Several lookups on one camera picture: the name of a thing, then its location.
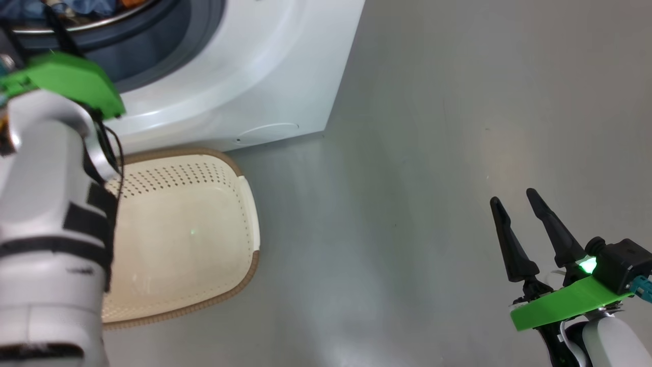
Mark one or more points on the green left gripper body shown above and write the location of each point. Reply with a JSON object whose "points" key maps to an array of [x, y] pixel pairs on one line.
{"points": [[66, 76]]}

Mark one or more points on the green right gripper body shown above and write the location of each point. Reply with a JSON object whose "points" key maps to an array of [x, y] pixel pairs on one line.
{"points": [[565, 306]]}

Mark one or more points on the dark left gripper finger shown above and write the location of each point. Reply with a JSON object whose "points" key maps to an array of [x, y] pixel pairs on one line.
{"points": [[62, 38], [11, 48]]}

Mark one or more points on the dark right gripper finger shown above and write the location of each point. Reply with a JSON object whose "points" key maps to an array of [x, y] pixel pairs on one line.
{"points": [[560, 237], [517, 255]]}

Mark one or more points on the blue bear print garment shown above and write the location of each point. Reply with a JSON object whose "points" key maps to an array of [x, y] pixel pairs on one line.
{"points": [[30, 7]]}

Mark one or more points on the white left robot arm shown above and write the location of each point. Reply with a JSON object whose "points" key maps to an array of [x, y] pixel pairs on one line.
{"points": [[41, 193]]}

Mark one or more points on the steel washing drum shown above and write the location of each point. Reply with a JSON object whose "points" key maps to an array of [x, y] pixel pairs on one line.
{"points": [[102, 21]]}

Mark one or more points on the grey rubber door seal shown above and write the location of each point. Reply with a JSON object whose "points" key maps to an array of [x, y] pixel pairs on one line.
{"points": [[168, 46]]}

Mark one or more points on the white front-load washing machine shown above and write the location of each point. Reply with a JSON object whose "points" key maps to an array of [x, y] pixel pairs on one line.
{"points": [[254, 76]]}

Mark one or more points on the cream perforated laundry basket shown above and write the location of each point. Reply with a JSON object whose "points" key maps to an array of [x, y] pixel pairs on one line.
{"points": [[188, 244]]}

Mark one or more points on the round white filter cover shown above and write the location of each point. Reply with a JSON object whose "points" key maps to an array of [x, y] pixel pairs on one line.
{"points": [[267, 133]]}

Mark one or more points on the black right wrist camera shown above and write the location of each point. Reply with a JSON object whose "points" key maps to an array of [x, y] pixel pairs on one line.
{"points": [[624, 262]]}

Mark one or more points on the teal right camera connector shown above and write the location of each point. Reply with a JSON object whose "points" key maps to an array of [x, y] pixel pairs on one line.
{"points": [[643, 288]]}

